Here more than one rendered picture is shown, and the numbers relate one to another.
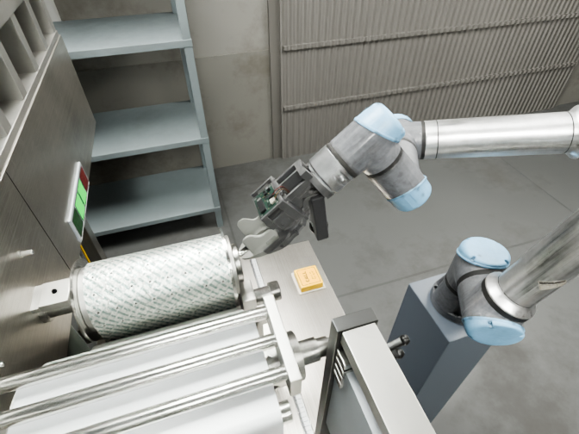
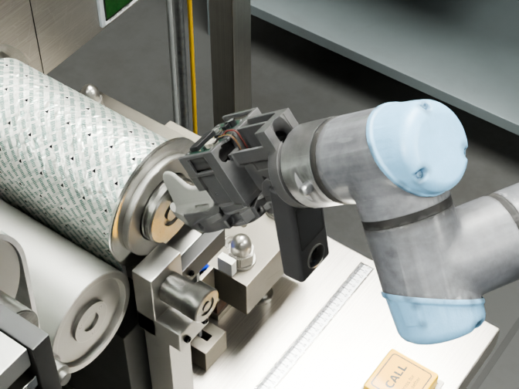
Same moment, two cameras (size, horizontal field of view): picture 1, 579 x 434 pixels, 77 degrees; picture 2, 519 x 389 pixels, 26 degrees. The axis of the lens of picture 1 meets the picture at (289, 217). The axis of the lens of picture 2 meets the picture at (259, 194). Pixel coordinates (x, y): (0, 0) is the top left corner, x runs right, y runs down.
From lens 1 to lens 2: 0.66 m
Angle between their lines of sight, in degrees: 37
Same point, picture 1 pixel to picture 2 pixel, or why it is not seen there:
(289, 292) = (345, 374)
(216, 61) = not seen: outside the picture
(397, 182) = (383, 262)
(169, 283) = (46, 156)
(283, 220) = (216, 187)
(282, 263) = not seen: hidden behind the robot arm
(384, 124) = (388, 143)
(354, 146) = (337, 146)
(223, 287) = (103, 219)
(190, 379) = not seen: outside the picture
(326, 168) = (293, 150)
